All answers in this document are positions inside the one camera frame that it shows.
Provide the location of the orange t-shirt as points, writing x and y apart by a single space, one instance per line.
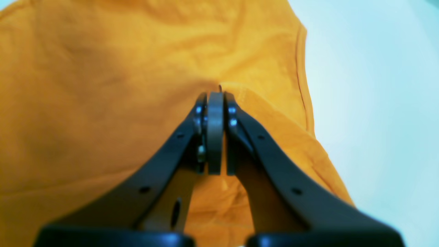
90 89

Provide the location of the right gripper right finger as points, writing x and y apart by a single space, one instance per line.
288 208

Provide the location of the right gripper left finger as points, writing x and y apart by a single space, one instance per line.
149 208

